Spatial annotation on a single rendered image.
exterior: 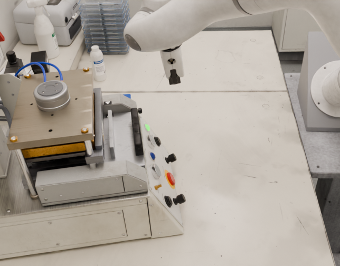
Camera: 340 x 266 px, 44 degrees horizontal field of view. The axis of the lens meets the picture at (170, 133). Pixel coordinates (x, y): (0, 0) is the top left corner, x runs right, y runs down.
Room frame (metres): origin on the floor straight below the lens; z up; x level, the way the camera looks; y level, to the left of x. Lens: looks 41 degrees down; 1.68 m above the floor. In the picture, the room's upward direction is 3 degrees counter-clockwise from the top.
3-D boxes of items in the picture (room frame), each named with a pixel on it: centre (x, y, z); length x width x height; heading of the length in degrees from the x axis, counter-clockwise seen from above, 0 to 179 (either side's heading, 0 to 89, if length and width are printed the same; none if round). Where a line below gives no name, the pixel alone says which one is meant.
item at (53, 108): (0.83, 0.30, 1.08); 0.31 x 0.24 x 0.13; 6
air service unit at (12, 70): (1.02, 0.42, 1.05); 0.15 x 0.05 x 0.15; 6
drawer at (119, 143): (0.81, 0.22, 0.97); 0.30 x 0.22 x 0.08; 96
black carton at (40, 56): (1.47, 0.50, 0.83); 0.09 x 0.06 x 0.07; 9
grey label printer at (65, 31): (1.77, 0.51, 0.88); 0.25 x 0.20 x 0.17; 79
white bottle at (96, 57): (1.46, 0.27, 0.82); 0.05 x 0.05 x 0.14
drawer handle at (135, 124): (0.83, 0.09, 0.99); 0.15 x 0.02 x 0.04; 6
